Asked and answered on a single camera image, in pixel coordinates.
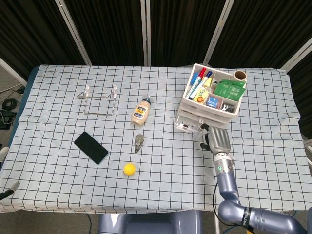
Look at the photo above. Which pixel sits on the beige mayonnaise squeeze bottle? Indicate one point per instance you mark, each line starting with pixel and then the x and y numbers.
pixel 140 113

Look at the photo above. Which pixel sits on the white desk organizer with drawers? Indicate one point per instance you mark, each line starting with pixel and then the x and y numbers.
pixel 207 111

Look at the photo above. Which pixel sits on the green tea packet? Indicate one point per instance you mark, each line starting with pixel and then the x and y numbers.
pixel 229 92
pixel 237 83

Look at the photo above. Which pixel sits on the black power adapter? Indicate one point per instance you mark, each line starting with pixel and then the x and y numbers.
pixel 5 120

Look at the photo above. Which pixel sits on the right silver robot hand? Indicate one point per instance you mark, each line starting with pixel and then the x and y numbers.
pixel 219 140

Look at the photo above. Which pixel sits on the black binder clip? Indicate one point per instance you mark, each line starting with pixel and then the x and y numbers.
pixel 228 108

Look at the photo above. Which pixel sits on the black smartphone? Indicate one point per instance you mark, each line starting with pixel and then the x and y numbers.
pixel 91 147

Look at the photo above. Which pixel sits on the grey-blue robot torso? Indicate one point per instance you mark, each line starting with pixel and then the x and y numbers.
pixel 146 224

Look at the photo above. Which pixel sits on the yellow foam ball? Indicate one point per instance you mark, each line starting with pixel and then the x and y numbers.
pixel 129 169

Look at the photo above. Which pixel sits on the blue rectangular block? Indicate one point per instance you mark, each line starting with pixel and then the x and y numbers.
pixel 194 80

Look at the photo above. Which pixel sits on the blue plastic packet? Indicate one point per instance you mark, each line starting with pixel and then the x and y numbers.
pixel 212 101

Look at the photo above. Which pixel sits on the blue checked tablecloth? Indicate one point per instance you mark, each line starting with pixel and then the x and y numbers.
pixel 170 170

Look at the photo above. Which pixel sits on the red cap whiteboard marker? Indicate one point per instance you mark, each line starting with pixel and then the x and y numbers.
pixel 197 83

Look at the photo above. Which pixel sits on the yellow paper block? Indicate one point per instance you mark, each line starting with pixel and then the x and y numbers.
pixel 207 83

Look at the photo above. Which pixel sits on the yellow snack packet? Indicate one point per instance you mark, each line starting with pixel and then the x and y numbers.
pixel 202 96

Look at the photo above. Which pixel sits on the black folding screen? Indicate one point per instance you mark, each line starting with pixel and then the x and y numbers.
pixel 109 31

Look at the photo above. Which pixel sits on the brown cardboard tube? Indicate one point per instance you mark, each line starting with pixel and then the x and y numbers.
pixel 240 76

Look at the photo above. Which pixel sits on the white table leg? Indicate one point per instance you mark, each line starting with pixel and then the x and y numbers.
pixel 217 223

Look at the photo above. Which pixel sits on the blue cap whiteboard marker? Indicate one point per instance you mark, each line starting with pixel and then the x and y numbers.
pixel 201 85

